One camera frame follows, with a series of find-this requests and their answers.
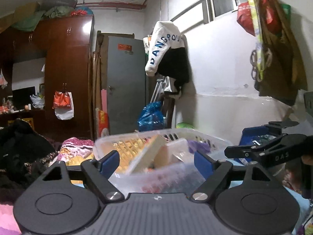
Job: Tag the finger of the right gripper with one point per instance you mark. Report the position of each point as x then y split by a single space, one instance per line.
283 124
282 149

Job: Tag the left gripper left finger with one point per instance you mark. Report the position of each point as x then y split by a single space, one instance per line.
97 174

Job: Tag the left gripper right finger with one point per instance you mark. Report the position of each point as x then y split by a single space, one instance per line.
216 175

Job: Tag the purple tissue pack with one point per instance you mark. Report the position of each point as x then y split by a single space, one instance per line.
194 146

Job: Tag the blue shopping bag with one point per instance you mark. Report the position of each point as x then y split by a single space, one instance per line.
259 135

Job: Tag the pink floral bedding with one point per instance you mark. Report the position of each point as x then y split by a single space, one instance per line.
74 151

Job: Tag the brown hanging bags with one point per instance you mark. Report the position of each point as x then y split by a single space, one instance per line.
278 69

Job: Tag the white plastic laundry basket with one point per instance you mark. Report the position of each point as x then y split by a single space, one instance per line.
171 171

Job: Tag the wooden box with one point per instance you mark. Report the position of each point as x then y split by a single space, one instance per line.
147 155

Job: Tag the orange white hanging bag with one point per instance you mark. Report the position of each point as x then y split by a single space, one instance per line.
63 105

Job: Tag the dark clothes pile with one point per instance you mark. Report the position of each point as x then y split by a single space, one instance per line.
25 155

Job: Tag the blue plastic bag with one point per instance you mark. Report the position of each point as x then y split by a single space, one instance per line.
151 117

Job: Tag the red hanging bag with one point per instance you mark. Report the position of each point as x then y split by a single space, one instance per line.
244 18

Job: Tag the grey metal door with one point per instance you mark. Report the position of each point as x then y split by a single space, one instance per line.
125 83

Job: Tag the white black hanging jacket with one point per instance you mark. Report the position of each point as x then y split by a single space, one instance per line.
167 56

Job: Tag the dark red wooden wardrobe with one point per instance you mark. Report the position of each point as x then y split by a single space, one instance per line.
65 44

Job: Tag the green cloth atop wardrobe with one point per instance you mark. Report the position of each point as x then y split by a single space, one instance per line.
30 23

